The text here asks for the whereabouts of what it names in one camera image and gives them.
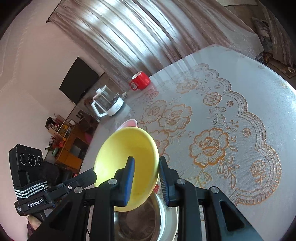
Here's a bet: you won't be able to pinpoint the yellow plastic bowl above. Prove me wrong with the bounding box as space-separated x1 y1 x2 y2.
94 127 159 212

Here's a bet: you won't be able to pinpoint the red bowl white interior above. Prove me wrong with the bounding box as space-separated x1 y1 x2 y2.
116 119 137 131

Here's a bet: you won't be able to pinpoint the white plate red characters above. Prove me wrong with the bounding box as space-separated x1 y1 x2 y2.
199 205 204 221

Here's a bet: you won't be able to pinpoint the person's left hand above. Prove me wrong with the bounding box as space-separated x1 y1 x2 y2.
27 215 42 238

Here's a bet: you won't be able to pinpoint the orange wooden cabinet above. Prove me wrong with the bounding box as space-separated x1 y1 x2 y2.
46 115 93 174

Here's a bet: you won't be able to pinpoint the stainless steel bowl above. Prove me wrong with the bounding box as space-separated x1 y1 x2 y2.
114 193 178 241

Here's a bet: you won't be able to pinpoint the glass electric kettle white base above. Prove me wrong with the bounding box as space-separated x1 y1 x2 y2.
91 85 124 118

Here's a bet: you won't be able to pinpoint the red ceramic mug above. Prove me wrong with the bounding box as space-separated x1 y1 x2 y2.
129 71 151 90

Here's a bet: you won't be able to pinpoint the beige sheer curtain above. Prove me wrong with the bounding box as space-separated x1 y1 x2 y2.
48 1 263 91

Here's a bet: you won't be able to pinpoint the black wall television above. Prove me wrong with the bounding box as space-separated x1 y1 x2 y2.
59 57 100 104

